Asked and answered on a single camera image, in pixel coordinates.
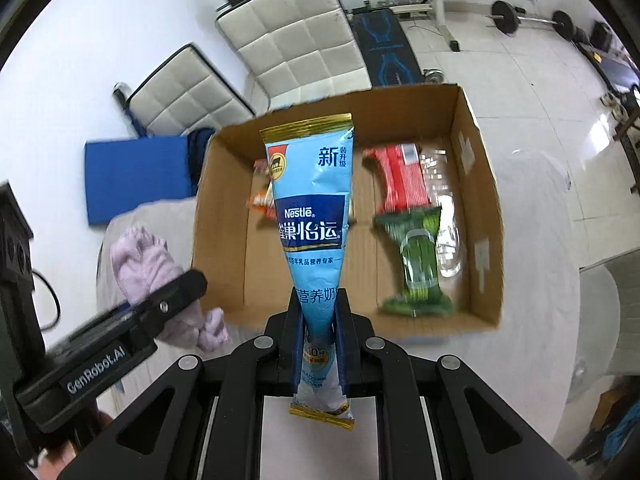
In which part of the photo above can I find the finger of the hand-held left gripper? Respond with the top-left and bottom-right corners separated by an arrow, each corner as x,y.
125,269 -> 209,342

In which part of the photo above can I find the grey plastic chair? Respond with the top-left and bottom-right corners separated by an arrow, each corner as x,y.
567,246 -> 640,463

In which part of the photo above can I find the dark navy cloth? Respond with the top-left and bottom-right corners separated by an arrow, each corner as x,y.
186,127 -> 217,197

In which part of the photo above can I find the blue cloth bag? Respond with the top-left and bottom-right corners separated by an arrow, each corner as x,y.
595,400 -> 640,467

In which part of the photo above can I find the brown wooden chair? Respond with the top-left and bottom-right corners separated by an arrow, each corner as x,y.
611,94 -> 640,187

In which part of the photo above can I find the small white quilted chair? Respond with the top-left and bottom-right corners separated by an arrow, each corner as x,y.
127,43 -> 256,139

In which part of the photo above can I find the blue black umbrella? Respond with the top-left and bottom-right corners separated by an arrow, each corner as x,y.
112,82 -> 152,139

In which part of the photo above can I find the green snack packet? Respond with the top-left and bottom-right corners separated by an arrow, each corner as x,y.
373,207 -> 454,317

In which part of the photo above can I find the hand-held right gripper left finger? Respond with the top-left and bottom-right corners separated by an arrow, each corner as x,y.
57,287 -> 307,480

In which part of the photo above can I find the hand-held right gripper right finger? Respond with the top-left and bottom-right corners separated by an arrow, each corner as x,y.
332,287 -> 583,480

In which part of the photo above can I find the black treadmill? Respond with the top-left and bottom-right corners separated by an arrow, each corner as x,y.
574,39 -> 640,97

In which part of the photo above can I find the small floor barbell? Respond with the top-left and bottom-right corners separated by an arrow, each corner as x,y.
489,0 -> 577,42

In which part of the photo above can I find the black speaker box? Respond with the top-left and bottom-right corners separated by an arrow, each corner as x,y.
592,20 -> 614,54

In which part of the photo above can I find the long light blue packet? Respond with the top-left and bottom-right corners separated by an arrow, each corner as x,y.
260,113 -> 357,432

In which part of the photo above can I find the black cable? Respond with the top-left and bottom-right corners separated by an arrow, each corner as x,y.
32,269 -> 62,332

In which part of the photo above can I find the black blue weight bench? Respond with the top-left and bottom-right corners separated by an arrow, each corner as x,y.
349,6 -> 422,89

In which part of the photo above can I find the blue foam mat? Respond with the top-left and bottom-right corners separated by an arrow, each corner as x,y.
83,132 -> 199,226

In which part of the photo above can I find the large white quilted chair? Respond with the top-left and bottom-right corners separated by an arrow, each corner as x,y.
215,0 -> 374,112

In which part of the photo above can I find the red snack packet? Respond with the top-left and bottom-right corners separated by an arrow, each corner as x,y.
362,143 -> 437,214

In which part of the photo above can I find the purple cloth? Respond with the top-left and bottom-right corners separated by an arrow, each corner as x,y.
110,227 -> 231,353

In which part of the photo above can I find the person's left hand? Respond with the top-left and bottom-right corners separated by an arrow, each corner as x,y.
36,399 -> 114,480

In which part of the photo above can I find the clear plastic wrap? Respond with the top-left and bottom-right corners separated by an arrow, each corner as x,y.
417,147 -> 463,283

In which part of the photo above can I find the cardboard box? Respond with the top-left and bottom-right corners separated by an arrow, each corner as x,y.
190,85 -> 504,337

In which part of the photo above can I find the panda print snack packet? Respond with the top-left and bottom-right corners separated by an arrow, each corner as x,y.
246,159 -> 277,222

